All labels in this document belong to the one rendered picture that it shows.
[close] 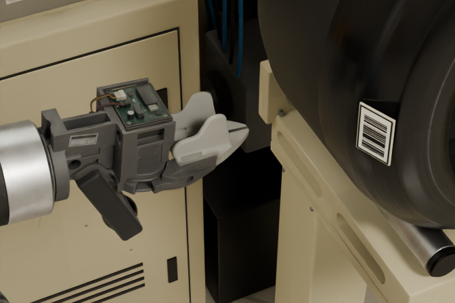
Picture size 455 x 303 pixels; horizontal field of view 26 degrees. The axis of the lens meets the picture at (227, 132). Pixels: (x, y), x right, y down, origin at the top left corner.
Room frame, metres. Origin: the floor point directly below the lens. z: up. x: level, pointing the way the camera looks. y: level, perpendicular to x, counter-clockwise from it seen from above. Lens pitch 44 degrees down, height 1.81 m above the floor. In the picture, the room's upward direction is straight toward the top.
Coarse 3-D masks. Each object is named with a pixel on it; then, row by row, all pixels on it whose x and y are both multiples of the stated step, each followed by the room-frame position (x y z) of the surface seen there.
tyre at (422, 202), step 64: (320, 0) 0.77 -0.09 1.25; (384, 0) 0.71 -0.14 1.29; (448, 0) 0.69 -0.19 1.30; (320, 64) 0.74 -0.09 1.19; (384, 64) 0.69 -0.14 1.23; (448, 64) 0.68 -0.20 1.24; (320, 128) 0.75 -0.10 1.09; (448, 128) 0.68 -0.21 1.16; (384, 192) 0.69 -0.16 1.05; (448, 192) 0.69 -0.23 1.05
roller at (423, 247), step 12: (384, 216) 0.80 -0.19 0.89; (396, 228) 0.77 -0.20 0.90; (408, 228) 0.76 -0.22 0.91; (420, 228) 0.76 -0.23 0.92; (408, 240) 0.75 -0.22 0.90; (420, 240) 0.74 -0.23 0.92; (432, 240) 0.74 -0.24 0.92; (444, 240) 0.74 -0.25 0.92; (420, 252) 0.73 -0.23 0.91; (432, 252) 0.72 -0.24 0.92; (444, 252) 0.72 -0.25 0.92; (432, 264) 0.71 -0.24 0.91; (444, 264) 0.72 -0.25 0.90; (432, 276) 0.71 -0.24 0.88
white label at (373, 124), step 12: (360, 108) 0.68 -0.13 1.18; (372, 108) 0.68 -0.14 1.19; (360, 120) 0.68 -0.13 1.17; (372, 120) 0.67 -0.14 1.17; (384, 120) 0.67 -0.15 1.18; (360, 132) 0.68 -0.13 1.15; (372, 132) 0.67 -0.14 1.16; (384, 132) 0.66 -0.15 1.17; (360, 144) 0.68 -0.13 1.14; (372, 144) 0.67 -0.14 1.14; (384, 144) 0.66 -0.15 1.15; (372, 156) 0.67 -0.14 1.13; (384, 156) 0.66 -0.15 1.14
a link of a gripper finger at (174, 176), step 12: (216, 156) 0.68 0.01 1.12; (168, 168) 0.65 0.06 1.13; (180, 168) 0.65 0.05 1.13; (192, 168) 0.66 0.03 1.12; (204, 168) 0.67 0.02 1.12; (156, 180) 0.64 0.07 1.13; (168, 180) 0.64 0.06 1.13; (180, 180) 0.64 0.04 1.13; (192, 180) 0.65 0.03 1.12; (156, 192) 0.63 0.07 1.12
